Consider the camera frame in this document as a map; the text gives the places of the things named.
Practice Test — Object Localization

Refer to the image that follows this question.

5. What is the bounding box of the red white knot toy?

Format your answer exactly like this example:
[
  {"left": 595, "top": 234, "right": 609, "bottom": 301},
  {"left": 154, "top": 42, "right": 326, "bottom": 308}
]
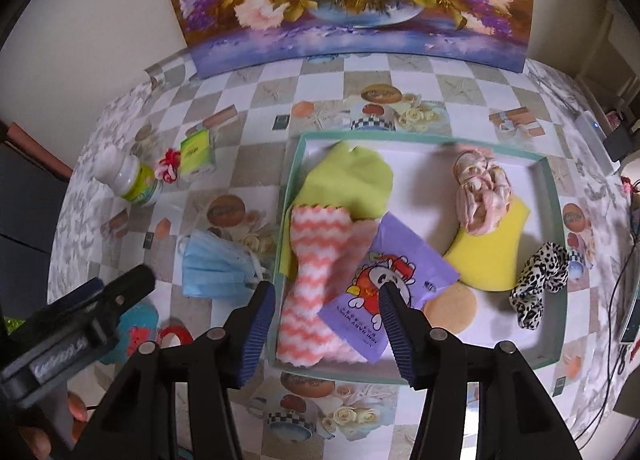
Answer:
[{"left": 154, "top": 148, "right": 181, "bottom": 184}]

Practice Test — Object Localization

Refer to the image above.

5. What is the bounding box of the white power strip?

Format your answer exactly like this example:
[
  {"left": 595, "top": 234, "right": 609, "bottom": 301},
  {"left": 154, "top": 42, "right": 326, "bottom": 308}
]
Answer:
[{"left": 574, "top": 110, "right": 618, "bottom": 175}]

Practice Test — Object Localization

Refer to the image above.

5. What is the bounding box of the left hand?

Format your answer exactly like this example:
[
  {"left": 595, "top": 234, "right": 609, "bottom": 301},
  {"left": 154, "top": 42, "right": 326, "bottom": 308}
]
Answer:
[{"left": 18, "top": 391, "right": 89, "bottom": 459}]

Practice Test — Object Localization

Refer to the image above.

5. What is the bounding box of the black cable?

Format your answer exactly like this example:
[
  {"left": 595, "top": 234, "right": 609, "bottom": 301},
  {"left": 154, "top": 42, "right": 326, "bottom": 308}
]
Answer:
[{"left": 572, "top": 233, "right": 640, "bottom": 443}]

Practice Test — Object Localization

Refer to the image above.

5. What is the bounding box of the round beige makeup puff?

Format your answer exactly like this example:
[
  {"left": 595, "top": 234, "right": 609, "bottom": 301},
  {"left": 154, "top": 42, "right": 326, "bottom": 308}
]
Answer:
[{"left": 422, "top": 282, "right": 477, "bottom": 334}]

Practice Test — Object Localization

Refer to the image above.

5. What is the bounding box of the pink fabric scrunchie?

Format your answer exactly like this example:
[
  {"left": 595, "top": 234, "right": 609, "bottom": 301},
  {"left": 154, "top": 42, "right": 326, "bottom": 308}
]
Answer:
[{"left": 452, "top": 148, "right": 512, "bottom": 236}]

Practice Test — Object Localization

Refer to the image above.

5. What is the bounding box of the black power adapter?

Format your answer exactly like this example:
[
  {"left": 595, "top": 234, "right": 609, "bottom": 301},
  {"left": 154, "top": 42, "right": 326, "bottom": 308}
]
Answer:
[{"left": 603, "top": 125, "right": 639, "bottom": 162}]

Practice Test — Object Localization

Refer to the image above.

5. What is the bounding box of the teal toy box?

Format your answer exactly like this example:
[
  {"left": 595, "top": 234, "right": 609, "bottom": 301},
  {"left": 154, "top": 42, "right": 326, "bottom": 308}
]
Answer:
[{"left": 100, "top": 301, "right": 158, "bottom": 366}]

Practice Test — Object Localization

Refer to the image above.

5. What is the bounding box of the teal shallow box tray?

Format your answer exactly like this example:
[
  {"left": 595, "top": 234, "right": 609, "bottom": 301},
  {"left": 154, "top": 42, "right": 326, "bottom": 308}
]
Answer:
[{"left": 267, "top": 131, "right": 567, "bottom": 384}]

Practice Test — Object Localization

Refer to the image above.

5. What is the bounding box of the white green pill bottle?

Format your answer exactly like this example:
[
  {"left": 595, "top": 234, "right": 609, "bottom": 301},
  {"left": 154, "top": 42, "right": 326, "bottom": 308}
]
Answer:
[{"left": 93, "top": 145, "right": 163, "bottom": 206}]

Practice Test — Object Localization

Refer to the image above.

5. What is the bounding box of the leopard print scrunchie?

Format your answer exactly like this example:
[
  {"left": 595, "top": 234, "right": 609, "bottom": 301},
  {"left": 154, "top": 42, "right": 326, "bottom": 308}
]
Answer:
[{"left": 509, "top": 242, "right": 570, "bottom": 330}]

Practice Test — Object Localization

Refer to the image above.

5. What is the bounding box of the lime green cloth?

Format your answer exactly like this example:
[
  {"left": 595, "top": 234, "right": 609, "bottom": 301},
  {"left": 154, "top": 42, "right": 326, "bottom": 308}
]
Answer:
[{"left": 279, "top": 140, "right": 394, "bottom": 279}]

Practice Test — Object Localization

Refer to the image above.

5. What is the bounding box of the pink white striped towel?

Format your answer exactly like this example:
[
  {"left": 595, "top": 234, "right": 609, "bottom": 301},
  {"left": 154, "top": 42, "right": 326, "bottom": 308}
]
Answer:
[{"left": 277, "top": 206, "right": 378, "bottom": 368}]

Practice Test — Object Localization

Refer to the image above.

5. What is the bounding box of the purple cartoon wipes packet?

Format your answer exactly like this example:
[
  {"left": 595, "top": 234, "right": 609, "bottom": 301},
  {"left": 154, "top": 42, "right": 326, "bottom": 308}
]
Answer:
[{"left": 316, "top": 211, "right": 461, "bottom": 366}]

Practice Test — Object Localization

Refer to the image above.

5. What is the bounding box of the light blue face mask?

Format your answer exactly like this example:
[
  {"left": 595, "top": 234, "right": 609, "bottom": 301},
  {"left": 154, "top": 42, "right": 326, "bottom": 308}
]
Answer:
[{"left": 178, "top": 229, "right": 264, "bottom": 300}]

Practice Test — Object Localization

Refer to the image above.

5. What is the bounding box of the green tissue packet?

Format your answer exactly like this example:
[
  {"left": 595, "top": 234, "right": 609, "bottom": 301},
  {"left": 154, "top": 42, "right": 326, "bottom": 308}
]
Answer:
[{"left": 179, "top": 128, "right": 216, "bottom": 180}]

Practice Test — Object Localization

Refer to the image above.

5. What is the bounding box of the yellow sponge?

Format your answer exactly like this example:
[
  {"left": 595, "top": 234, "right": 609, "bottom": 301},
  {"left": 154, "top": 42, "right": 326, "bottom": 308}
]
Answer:
[{"left": 444, "top": 197, "right": 529, "bottom": 292}]

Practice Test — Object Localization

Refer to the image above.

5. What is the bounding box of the red tape roll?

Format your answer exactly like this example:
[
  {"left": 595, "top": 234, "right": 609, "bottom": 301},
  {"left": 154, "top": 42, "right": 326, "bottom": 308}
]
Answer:
[{"left": 157, "top": 324, "right": 193, "bottom": 348}]

